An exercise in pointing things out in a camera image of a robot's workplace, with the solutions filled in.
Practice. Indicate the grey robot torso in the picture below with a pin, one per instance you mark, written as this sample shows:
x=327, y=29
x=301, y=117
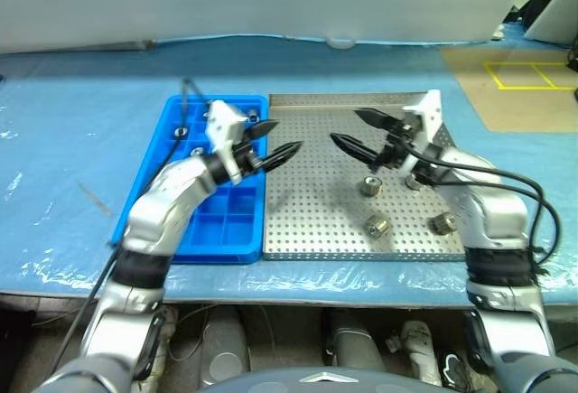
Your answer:
x=316, y=379

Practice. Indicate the dark grey rounded shape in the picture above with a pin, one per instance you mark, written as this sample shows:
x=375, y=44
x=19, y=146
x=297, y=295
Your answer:
x=226, y=348
x=352, y=343

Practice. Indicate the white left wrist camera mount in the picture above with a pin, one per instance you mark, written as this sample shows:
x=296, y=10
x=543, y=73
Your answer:
x=223, y=124

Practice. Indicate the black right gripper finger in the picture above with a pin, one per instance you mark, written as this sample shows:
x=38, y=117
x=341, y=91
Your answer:
x=377, y=119
x=357, y=150

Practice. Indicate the white tape roll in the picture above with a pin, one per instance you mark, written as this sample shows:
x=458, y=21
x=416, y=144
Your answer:
x=341, y=43

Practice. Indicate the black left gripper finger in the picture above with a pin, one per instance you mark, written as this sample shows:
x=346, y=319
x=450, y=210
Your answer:
x=263, y=128
x=282, y=156

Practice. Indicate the perforated steel tray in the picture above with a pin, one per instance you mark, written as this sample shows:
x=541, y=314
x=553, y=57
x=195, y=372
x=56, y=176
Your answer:
x=311, y=212

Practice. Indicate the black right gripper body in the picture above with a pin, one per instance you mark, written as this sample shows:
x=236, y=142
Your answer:
x=397, y=146

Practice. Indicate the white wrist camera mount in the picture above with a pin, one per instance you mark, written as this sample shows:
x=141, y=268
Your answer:
x=429, y=113
x=223, y=124

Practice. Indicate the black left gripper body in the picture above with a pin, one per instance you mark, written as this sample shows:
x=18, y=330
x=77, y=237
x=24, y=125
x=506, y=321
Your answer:
x=249, y=158

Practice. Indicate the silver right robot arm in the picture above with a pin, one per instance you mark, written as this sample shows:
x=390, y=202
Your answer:
x=492, y=212

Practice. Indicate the black shoe with white logo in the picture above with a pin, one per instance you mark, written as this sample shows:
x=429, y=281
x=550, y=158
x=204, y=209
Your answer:
x=454, y=366

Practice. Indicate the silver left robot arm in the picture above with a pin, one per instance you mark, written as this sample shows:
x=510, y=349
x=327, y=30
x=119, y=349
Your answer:
x=162, y=203

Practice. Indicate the blue plastic table cover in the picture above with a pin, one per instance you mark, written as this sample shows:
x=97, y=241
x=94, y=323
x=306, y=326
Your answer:
x=68, y=140

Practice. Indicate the blue plastic compartment tray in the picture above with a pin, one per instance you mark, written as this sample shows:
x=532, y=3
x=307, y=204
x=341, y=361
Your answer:
x=235, y=226

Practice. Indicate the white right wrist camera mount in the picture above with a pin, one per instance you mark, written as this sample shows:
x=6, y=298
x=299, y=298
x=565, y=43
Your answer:
x=429, y=113

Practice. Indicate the brown cardboard sheet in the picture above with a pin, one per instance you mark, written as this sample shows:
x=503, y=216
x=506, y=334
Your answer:
x=469, y=95

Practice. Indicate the white foam board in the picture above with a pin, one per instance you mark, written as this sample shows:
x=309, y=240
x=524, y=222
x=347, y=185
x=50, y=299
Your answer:
x=560, y=13

